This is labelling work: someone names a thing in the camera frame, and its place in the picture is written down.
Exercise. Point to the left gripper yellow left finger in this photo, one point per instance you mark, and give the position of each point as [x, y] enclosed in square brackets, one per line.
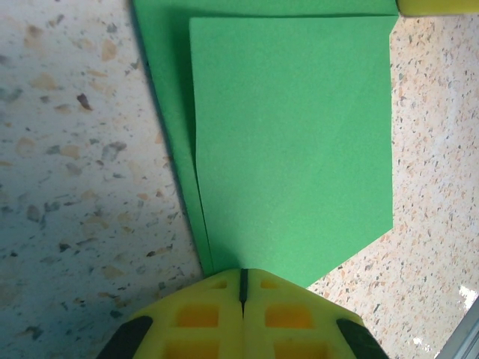
[202, 329]

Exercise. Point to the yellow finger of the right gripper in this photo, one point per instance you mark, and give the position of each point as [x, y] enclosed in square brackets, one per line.
[438, 5]

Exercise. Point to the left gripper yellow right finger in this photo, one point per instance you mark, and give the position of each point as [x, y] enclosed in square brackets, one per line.
[292, 329]

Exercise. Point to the green paper sheet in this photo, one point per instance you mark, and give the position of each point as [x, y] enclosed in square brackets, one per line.
[292, 149]

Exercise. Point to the aluminium cross rail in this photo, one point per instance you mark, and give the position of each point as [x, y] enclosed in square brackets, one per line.
[466, 333]

